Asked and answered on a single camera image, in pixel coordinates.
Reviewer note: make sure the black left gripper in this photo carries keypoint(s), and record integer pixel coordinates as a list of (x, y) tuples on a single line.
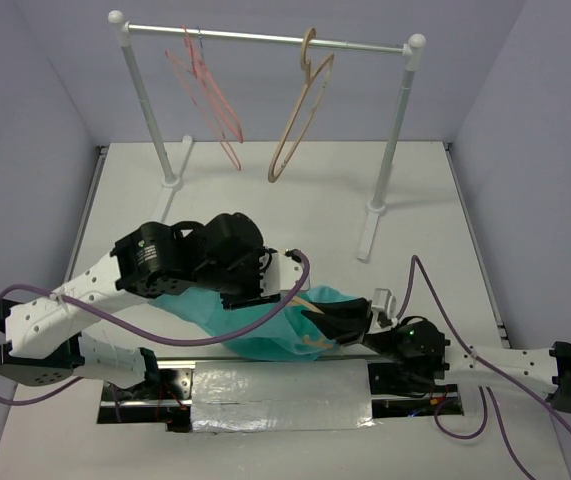
[(252, 295)]

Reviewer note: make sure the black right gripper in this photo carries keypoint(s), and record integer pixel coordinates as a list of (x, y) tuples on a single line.
[(344, 319)]

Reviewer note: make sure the teal t shirt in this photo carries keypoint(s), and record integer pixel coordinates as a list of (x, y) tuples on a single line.
[(289, 336)]

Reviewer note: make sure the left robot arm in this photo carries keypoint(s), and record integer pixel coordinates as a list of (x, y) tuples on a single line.
[(46, 338)]

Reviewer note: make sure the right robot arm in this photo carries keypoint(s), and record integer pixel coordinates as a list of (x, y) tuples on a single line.
[(546, 372)]

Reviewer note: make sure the hanging wooden hanger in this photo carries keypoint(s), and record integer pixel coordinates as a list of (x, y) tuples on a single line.
[(316, 79)]

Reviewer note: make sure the white clothes rack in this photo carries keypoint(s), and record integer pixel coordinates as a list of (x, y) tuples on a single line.
[(411, 51)]

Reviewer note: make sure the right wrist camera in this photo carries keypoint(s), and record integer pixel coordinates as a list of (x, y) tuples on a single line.
[(383, 306)]

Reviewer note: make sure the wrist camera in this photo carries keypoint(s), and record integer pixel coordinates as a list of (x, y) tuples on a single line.
[(278, 272), (383, 306)]

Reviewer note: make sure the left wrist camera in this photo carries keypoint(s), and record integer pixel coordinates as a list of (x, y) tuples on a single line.
[(278, 272)]

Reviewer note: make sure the foil covered base plate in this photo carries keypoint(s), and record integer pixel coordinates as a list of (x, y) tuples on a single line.
[(250, 397)]

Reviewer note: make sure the pink wire hanger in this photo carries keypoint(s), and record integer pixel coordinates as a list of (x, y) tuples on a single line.
[(208, 98)]

